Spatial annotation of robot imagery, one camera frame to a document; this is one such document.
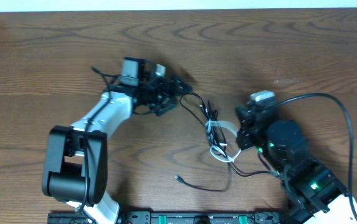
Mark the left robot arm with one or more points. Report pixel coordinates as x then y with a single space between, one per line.
76 168

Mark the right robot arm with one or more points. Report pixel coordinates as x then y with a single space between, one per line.
315 194

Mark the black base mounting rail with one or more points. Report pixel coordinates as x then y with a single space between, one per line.
146 217

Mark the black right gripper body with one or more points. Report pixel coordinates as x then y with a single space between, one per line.
247 128

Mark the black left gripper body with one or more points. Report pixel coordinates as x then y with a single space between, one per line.
161 93

